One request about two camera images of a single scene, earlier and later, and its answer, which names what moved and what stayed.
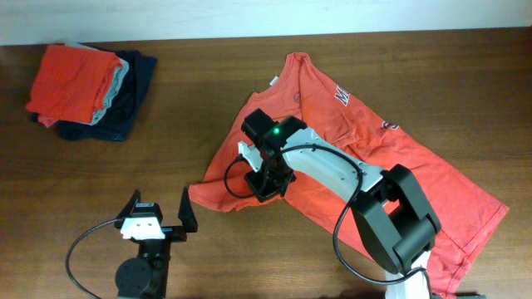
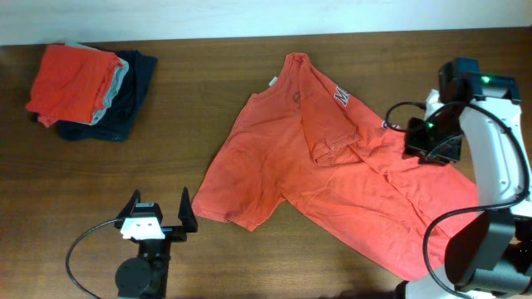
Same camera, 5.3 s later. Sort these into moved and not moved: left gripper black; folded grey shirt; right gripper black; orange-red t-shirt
Moved: right gripper black
Not moved: left gripper black; folded grey shirt; orange-red t-shirt
